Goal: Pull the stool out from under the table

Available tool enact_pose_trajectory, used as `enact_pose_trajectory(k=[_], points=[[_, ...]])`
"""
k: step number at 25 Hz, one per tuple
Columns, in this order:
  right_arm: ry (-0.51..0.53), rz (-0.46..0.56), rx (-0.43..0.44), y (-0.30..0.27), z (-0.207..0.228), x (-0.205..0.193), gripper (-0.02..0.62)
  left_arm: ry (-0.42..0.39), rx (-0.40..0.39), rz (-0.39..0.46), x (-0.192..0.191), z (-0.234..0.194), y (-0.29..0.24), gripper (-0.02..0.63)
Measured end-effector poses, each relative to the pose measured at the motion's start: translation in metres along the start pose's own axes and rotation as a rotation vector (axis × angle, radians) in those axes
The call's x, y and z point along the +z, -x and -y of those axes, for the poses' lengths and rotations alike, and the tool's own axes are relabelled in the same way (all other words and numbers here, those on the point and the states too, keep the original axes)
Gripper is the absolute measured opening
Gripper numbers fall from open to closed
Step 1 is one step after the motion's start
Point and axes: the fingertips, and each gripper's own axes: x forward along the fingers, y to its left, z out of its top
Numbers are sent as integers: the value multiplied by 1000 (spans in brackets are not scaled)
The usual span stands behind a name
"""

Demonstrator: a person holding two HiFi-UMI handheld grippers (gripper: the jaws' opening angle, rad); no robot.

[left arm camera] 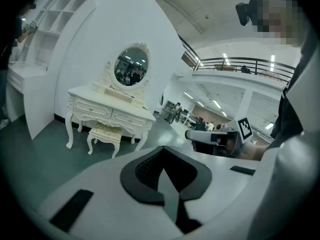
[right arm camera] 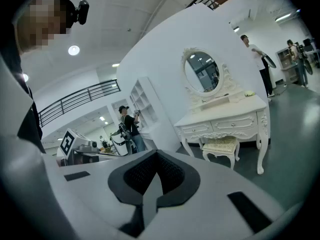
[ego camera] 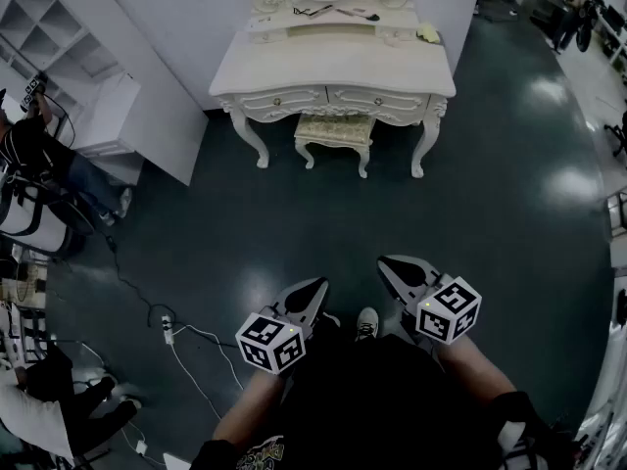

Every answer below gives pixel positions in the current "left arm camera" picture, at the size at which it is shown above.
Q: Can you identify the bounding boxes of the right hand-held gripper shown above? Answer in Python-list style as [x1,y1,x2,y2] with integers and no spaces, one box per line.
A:
[184,118,254,158]

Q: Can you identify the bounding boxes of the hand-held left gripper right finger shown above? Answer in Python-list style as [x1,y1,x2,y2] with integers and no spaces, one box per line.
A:
[162,145,213,235]

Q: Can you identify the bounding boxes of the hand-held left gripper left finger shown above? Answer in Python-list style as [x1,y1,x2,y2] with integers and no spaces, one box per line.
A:
[119,145,166,207]

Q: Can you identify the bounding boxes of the cream upholstered stool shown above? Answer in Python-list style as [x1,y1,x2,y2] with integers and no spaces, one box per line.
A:
[86,122,123,159]

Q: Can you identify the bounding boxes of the white ornate dressing table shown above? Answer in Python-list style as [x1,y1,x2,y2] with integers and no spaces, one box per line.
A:
[64,42,157,153]

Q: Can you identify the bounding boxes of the person's right forearm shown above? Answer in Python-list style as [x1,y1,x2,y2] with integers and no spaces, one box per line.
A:
[239,142,271,162]

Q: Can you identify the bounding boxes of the oval vanity mirror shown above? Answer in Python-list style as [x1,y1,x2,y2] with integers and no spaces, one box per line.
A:
[94,42,151,102]

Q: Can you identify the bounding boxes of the person's black shirt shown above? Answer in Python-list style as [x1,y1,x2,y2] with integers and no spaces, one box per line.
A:
[269,46,320,147]

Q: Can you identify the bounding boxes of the black metal railing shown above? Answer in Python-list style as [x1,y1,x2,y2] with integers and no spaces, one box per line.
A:
[178,33,297,83]

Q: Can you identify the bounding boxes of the white shelf cabinet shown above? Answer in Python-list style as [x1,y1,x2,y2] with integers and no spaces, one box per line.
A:
[6,0,97,140]

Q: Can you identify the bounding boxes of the person's head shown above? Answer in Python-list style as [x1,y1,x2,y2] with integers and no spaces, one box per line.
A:
[249,0,308,47]

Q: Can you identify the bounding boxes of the black head-worn camera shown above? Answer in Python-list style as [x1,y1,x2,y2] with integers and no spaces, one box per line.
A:
[235,0,260,27]

